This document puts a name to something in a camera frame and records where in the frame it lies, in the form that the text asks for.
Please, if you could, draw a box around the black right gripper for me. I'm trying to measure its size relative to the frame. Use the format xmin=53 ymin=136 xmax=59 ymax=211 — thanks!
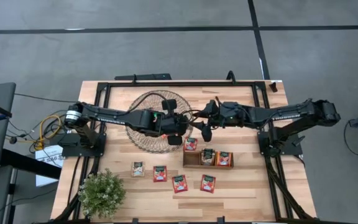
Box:
xmin=193 ymin=99 xmax=251 ymax=143

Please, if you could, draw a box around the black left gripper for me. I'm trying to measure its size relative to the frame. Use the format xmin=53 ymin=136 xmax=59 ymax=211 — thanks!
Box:
xmin=160 ymin=98 xmax=191 ymax=147

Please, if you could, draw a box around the red strawberry tea packet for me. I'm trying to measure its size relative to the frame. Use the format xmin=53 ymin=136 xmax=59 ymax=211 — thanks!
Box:
xmin=183 ymin=136 xmax=198 ymax=152
xmin=200 ymin=174 xmax=216 ymax=194
xmin=172 ymin=174 xmax=188 ymax=194
xmin=153 ymin=165 xmax=168 ymax=183

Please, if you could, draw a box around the beige apple tea packet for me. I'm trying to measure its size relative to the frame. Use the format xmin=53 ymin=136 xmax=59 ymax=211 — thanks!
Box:
xmin=200 ymin=148 xmax=216 ymax=166
xmin=131 ymin=161 xmax=146 ymax=178

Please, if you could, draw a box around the wooden tea box organiser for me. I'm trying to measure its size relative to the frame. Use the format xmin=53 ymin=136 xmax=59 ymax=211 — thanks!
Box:
xmin=182 ymin=151 xmax=234 ymax=170

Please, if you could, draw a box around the round woven straw placemat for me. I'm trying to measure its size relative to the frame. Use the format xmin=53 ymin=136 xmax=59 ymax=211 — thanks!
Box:
xmin=124 ymin=90 xmax=196 ymax=154

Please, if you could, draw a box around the long black bar device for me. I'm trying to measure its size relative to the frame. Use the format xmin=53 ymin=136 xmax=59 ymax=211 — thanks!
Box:
xmin=114 ymin=73 xmax=173 ymax=82

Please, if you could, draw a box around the small green potted plant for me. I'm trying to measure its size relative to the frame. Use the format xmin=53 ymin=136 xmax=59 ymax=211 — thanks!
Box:
xmin=78 ymin=167 xmax=127 ymax=220

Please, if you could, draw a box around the black power box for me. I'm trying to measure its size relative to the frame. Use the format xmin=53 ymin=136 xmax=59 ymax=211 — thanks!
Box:
xmin=57 ymin=133 xmax=83 ymax=147

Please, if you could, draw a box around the white paper sheet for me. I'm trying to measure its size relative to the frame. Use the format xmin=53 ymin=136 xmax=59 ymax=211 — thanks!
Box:
xmin=35 ymin=145 xmax=64 ymax=187

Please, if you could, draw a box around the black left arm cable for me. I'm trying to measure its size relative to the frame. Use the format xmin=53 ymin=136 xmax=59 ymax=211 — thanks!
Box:
xmin=128 ymin=91 xmax=169 ymax=113

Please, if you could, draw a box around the black aluminium table frame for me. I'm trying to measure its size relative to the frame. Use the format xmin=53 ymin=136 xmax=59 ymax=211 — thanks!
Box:
xmin=50 ymin=81 xmax=318 ymax=224

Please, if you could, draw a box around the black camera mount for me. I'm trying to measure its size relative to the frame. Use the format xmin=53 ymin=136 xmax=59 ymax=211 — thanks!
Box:
xmin=226 ymin=70 xmax=237 ymax=85

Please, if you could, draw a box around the yellow floor cable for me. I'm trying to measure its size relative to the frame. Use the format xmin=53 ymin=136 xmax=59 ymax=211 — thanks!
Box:
xmin=37 ymin=114 xmax=62 ymax=150

